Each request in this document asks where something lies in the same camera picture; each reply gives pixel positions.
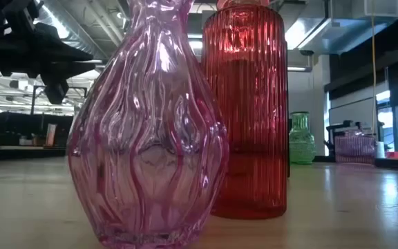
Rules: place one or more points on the dark office partition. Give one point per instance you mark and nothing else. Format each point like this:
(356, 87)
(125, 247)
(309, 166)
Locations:
(19, 128)

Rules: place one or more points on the pink ribbed flat-shouldered vase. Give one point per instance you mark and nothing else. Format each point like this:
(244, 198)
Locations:
(354, 148)

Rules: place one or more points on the ceiling tube lamp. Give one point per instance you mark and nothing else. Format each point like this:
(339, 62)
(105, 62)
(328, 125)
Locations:
(299, 68)

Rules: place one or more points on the green ribbed jug vase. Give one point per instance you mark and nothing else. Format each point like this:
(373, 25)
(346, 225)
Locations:
(302, 145)

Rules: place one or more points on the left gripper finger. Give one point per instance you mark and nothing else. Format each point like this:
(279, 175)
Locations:
(61, 48)
(55, 86)

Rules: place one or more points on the silver round ventilation duct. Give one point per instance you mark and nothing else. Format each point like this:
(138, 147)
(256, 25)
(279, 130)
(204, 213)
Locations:
(81, 27)

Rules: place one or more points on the red tall ribbed vase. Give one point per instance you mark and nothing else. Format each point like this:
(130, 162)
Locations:
(254, 138)

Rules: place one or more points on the grey rectangular air duct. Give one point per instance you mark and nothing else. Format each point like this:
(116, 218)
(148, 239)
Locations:
(323, 31)

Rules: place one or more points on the pink wavy glass vase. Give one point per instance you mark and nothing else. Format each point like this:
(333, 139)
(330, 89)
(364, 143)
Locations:
(147, 138)

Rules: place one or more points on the dark security camera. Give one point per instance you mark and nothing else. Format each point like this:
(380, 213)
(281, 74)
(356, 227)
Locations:
(306, 53)

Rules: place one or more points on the white paper roll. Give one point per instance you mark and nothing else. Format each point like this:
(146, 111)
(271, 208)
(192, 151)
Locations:
(380, 149)

